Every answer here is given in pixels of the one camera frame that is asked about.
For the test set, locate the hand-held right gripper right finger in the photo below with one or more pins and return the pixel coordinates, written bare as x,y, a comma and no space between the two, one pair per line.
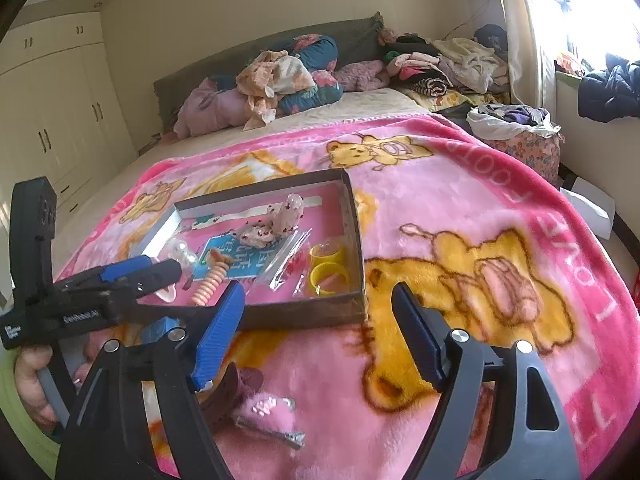
417,335

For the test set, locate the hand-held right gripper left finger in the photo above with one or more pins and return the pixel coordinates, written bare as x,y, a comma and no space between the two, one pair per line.
220,332

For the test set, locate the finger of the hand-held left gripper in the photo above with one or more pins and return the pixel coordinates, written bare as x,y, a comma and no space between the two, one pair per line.
127,269
157,275

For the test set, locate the white cloud-shaped claw clip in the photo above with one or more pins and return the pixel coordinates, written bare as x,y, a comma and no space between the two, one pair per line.
167,294

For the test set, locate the small translucent white claw clip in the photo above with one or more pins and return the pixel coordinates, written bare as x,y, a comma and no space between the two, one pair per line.
182,252

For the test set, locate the shallow grey cardboard box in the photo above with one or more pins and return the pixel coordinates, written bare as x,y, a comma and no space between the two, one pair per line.
310,317

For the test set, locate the clear plastic packet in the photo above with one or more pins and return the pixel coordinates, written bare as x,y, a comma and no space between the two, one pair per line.
285,260

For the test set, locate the yellow rings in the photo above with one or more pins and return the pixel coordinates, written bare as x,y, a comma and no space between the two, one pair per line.
325,275

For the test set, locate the dotted lace bow hair clip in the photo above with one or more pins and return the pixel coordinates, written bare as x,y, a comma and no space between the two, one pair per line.
287,212

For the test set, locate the person's left hand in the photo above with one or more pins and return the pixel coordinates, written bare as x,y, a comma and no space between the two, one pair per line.
35,385

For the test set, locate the blue square hair clip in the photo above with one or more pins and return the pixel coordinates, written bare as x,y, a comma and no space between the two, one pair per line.
157,331

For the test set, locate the mauve claw clip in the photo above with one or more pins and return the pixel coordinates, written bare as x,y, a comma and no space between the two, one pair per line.
225,400

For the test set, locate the pink fuzzy hair clip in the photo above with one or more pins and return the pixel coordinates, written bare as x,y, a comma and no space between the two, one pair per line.
265,407

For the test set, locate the white wardrobe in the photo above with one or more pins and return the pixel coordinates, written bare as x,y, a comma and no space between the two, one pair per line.
50,110

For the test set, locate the pink printed bear blanket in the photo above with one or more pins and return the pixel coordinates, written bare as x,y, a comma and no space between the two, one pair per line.
450,200

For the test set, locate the purple garment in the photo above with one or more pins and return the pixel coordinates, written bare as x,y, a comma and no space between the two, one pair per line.
210,105

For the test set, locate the white paper box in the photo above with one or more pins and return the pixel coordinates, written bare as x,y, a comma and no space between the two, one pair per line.
590,210

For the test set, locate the dark grey headboard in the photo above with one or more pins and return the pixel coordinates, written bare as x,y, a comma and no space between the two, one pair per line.
210,67

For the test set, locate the floral laundry basket with clothes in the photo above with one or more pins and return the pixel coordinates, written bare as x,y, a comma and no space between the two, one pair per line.
530,150

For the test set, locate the peach floral cloth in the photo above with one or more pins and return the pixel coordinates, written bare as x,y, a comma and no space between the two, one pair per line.
280,75

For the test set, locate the bed with beige sheet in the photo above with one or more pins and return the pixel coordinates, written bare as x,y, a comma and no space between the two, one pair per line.
325,110

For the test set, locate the pink fuzzy garment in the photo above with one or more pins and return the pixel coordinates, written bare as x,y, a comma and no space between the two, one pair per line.
360,72

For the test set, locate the pile of mixed clothes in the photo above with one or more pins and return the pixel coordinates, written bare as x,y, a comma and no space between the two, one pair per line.
465,60

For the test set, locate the dark teal floral duvet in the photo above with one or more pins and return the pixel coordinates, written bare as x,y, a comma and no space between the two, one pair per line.
320,47

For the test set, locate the dark clothes on windowsill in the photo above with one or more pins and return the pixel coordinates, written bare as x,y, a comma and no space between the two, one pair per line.
610,90

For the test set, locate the cream curtain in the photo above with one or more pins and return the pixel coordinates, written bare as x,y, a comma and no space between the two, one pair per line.
520,20

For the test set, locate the bright window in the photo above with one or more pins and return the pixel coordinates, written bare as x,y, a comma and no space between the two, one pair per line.
600,0

